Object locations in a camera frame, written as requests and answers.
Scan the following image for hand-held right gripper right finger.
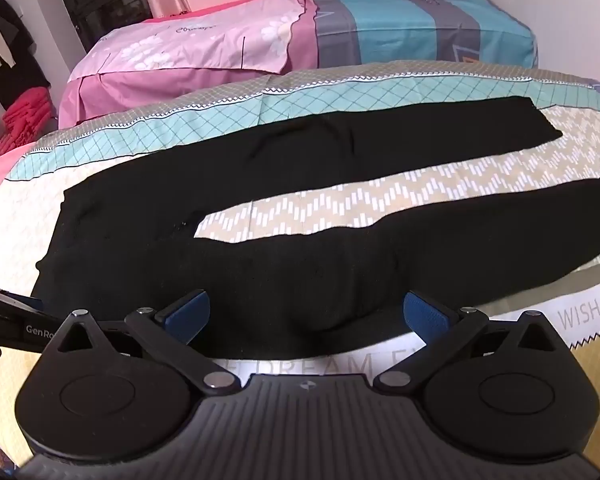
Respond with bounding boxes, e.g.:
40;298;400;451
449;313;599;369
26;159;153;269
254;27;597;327
374;289;572;393

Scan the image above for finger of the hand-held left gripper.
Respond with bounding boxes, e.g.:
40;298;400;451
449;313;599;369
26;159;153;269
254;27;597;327
0;283;44;315

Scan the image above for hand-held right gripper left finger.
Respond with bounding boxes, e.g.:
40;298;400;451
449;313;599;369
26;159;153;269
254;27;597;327
46;289;242;395

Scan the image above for black pants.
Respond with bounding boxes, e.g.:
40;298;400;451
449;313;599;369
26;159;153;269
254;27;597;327
31;96;600;357

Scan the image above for teal beige patterned bedsheet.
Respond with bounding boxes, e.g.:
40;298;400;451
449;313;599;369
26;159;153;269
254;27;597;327
0;60;600;463

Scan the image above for red knitted cloth left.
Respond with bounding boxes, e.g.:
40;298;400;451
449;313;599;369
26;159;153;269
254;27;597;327
0;86;57;157

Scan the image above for pink floral quilt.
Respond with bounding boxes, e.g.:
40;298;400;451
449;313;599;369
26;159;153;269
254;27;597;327
57;0;322;129

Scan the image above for dark hanging clothes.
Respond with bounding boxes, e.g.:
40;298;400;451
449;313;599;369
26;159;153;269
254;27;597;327
0;0;52;112

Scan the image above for blue grey striped bedsheet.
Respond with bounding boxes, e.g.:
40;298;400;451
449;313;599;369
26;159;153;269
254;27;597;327
312;0;539;70

